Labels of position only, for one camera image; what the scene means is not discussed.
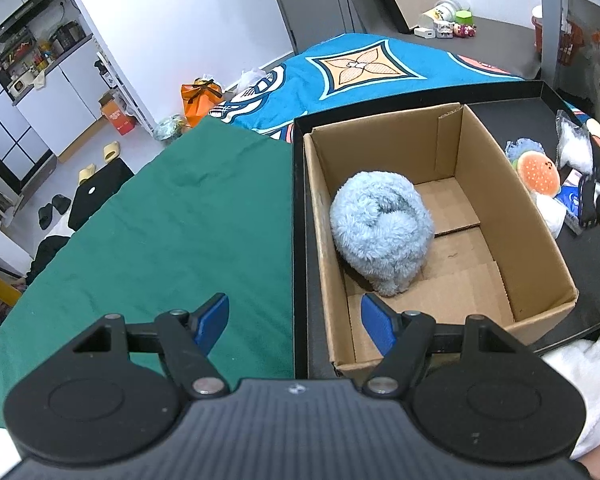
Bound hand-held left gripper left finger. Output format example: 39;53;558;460
74;293;231;401

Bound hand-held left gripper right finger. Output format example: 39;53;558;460
360;292;527;401

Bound blue white tissue pack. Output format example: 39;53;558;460
556;180;587;235

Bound white plastic bag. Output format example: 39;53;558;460
554;109;596;172

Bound burger plush toy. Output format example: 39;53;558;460
517;152;562;197

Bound black shallow tray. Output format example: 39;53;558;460
291;80;600;382

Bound small blue plush toy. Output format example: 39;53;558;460
504;138;544;162

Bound brown cardboard box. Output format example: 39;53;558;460
302;102;579;374

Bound light blue fluffy towel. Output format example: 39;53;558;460
329;171;436;297

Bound green cloth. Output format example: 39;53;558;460
0;116;297;426

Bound red cup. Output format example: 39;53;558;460
531;4;545;54

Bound black bag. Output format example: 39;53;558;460
68;158;135;231

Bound black clothing pile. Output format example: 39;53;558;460
26;234;74;287

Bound green tinted plastic bag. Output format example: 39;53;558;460
153;114;189;142

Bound small figurine toys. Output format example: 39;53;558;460
434;21;477;39

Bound orange gift bag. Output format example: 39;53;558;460
180;79;225;129

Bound orange cardboard box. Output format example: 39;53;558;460
98;91;137;136

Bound white shopping bag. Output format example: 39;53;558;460
237;67;277;94

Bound white rack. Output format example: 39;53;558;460
94;49;157;132

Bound blue printed blanket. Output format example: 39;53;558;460
207;32;600;162

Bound white kitchen cabinet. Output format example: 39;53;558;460
10;34;112;162

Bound grey door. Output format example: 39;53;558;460
264;0;357;57

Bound grey shelf post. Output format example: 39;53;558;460
537;0;572;82

